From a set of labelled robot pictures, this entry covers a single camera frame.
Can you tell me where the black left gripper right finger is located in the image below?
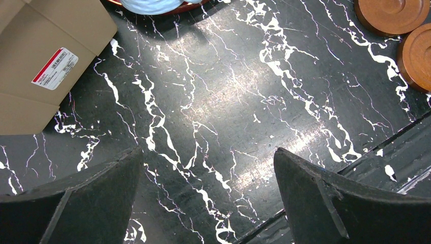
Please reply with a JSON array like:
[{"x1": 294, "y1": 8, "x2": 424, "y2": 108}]
[{"x1": 273, "y1": 147, "x2": 430, "y2": 243}]

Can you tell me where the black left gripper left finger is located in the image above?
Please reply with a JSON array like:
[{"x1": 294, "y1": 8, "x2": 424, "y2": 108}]
[{"x1": 1, "y1": 146, "x2": 143, "y2": 243}]

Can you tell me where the brown wooden coaster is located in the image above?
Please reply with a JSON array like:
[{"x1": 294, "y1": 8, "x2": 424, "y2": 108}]
[{"x1": 354, "y1": 0, "x2": 430, "y2": 37}]

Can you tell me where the light blue textured mug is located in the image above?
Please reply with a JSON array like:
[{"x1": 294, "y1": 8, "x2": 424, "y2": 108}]
[{"x1": 120, "y1": 0, "x2": 184, "y2": 15}]

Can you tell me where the tan plastic tool case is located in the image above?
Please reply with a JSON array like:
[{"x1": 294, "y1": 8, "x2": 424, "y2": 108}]
[{"x1": 1, "y1": 0, "x2": 117, "y2": 135}]

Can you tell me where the red round tray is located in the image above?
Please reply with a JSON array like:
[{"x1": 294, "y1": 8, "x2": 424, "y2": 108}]
[{"x1": 108, "y1": 0, "x2": 208, "y2": 15}]

